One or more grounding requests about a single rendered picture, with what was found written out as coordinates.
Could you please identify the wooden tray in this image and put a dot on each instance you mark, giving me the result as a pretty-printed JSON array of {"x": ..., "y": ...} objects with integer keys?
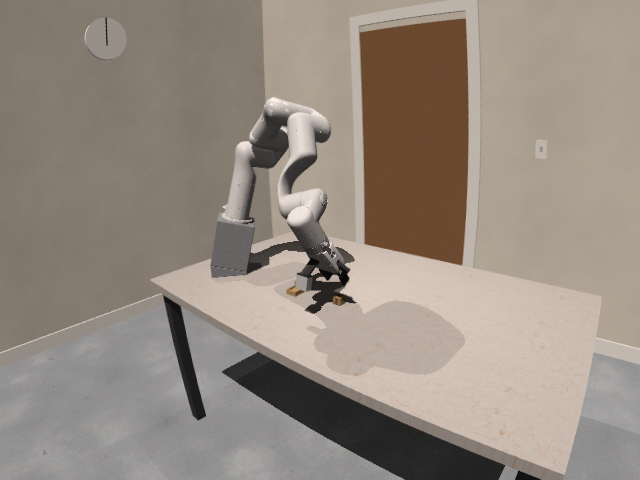
[{"x": 293, "y": 291}]

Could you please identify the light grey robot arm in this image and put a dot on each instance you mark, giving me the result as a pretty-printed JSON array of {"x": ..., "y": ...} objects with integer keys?
[{"x": 303, "y": 209}]

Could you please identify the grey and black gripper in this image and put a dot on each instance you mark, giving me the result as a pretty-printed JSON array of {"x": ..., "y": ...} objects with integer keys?
[{"x": 331, "y": 261}]

